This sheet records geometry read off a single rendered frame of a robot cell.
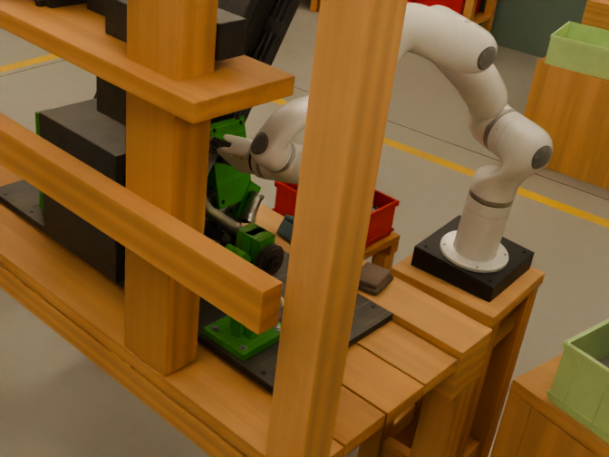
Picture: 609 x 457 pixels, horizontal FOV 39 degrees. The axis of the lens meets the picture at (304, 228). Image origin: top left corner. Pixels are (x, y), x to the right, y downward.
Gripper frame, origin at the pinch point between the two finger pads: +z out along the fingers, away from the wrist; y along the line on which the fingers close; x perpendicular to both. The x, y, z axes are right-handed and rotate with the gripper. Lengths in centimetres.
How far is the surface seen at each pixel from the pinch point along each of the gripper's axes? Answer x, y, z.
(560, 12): -365, -402, 177
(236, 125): -9.9, -4.2, 2.7
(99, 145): 11.7, 18.8, 14.1
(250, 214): 6.4, -18.7, -0.6
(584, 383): 12, -64, -75
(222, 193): 5.7, -10.4, 2.8
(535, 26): -355, -409, 198
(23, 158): 23.2, 31.2, 17.8
